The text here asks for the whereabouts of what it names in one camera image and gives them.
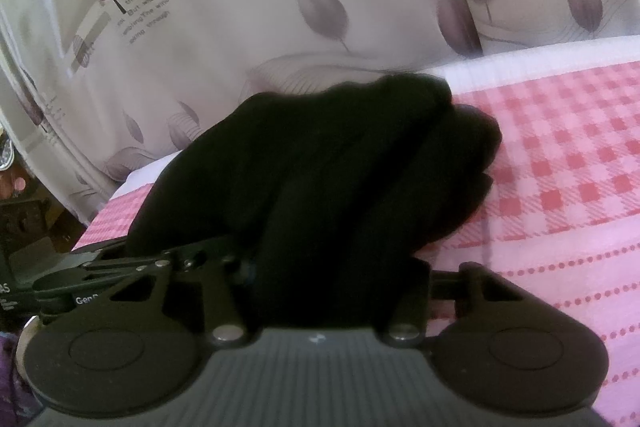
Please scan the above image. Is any beige leaf print curtain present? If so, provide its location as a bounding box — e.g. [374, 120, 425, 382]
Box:
[1, 0, 639, 223]

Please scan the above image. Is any black printed t-shirt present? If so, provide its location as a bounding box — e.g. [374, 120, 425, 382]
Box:
[127, 75, 502, 327]

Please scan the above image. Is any pink white checked bedsheet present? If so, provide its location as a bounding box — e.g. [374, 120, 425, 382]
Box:
[71, 33, 640, 427]

